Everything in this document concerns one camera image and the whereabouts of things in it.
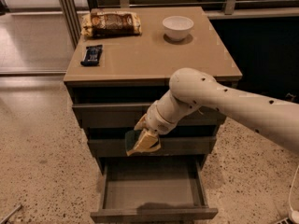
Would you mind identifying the small dark floor bracket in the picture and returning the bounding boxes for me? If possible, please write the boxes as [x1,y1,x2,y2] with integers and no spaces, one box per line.
[286,93,296,102]

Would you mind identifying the metal rod on floor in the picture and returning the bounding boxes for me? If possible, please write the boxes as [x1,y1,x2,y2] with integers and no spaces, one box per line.
[0,204,22,224]

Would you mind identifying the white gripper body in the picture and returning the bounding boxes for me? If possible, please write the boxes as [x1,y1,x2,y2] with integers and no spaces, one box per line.
[145,101,177,135]

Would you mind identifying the grey middle drawer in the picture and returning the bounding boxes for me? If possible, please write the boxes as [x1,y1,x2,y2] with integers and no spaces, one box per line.
[88,136,216,157]

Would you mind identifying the white cable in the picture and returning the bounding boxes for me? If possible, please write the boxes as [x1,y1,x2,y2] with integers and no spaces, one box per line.
[287,164,299,224]

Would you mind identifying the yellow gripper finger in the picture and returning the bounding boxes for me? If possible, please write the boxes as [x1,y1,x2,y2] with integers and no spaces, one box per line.
[134,114,147,131]
[126,128,162,157]

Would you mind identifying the grey drawer cabinet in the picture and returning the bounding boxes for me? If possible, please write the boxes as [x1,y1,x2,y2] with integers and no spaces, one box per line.
[63,6,243,175]

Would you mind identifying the grey open bottom drawer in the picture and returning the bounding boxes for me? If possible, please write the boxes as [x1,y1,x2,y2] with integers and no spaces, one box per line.
[91,156,218,224]

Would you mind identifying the brown snack bag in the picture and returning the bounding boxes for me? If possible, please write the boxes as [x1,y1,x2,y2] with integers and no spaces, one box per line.
[81,9,142,37]

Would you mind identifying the grey top drawer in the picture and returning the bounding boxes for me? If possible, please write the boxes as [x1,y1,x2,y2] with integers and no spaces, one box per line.
[72,103,225,128]

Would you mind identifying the dark blue candy bar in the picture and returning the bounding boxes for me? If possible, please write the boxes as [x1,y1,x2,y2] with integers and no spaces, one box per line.
[80,45,103,66]

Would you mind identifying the white ceramic bowl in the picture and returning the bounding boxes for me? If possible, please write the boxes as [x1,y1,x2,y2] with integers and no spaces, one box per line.
[163,16,193,41]

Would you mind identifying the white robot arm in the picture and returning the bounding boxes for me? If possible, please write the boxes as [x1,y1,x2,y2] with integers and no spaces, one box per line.
[125,68,299,155]

